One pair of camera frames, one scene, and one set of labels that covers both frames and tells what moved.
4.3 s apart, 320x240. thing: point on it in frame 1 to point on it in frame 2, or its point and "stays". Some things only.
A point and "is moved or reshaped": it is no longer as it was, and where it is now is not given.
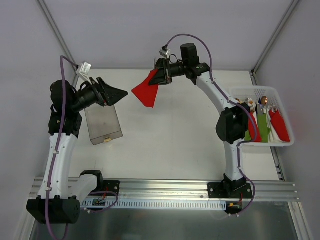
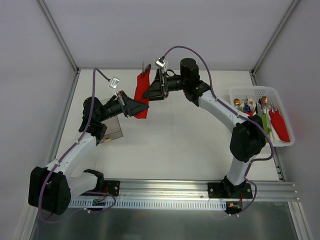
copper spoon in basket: (264, 100) stays
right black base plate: (228, 190) stays
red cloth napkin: (145, 92) is moved or reshaped
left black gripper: (102, 91) to (124, 103)
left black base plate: (112, 186) stays
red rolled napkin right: (279, 125) stays
